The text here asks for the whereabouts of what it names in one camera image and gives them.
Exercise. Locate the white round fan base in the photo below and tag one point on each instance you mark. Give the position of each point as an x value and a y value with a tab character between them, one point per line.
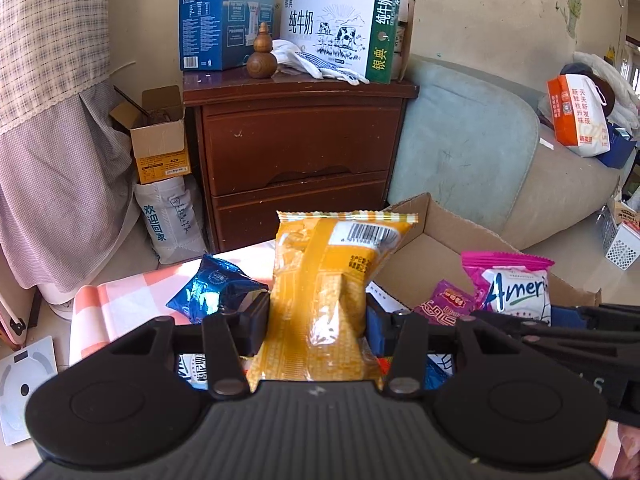
62	305

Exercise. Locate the small yellow cardboard box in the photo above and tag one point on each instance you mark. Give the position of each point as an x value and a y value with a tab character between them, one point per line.
160	145

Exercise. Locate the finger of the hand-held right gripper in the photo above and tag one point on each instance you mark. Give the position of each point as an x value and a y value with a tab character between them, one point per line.
565	319
575	342

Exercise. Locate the light blue snack packet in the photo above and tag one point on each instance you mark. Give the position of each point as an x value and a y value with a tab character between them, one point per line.
195	370

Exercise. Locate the white bathroom scale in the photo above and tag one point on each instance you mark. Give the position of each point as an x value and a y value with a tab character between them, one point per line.
25	390

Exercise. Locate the white work glove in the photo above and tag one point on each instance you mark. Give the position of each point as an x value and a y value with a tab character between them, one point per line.
310	60

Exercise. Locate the white bag with blue print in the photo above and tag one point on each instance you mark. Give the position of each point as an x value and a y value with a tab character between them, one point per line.
170	220

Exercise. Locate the pink and white snack packet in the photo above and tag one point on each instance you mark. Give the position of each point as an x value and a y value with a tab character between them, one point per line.
510	290

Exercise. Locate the blue foil snack packet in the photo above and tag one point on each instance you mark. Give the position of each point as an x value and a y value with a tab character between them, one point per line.
210	290

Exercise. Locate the purple snack packet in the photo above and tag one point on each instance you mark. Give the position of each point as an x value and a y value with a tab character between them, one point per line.
445	300

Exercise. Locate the white and green milk carton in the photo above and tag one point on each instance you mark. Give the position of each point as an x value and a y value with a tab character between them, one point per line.
340	20

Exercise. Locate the pink checked tablecloth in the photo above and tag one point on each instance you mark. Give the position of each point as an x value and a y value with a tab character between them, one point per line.
115	300

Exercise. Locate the white cloth pile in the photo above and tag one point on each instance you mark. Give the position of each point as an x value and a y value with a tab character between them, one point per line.
625	95

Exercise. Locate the white printed cardboard box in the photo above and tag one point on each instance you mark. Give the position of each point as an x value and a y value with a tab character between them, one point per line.
450	240

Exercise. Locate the white perforated basket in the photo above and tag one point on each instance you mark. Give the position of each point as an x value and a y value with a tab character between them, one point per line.
622	250

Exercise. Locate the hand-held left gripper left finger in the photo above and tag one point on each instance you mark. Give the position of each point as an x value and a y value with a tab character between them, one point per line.
259	320

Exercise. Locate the gold yellow snack packet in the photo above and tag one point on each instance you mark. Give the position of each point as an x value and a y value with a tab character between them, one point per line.
325	285

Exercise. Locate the plant wall sticker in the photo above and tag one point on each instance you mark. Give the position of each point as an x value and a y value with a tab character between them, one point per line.
575	5

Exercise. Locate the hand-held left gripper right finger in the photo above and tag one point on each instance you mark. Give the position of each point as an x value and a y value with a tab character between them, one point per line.
376	332

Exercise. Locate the light blue sofa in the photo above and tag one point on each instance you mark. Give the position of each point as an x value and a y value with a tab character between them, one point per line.
460	150

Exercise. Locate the dark wooden nightstand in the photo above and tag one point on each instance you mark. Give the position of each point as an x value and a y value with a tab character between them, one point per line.
300	145

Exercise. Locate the orange and white bag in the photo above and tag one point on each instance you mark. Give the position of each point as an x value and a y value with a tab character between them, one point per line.
570	110

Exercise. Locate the plaid cloth cover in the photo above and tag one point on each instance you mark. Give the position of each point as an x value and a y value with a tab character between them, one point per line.
50	135

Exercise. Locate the blue carton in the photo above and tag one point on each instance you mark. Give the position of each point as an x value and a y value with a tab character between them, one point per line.
215	20

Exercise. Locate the wooden gourd ornament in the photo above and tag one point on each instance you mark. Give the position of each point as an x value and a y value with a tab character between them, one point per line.
261	62

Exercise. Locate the dark blue box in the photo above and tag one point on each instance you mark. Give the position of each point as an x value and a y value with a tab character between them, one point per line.
620	150

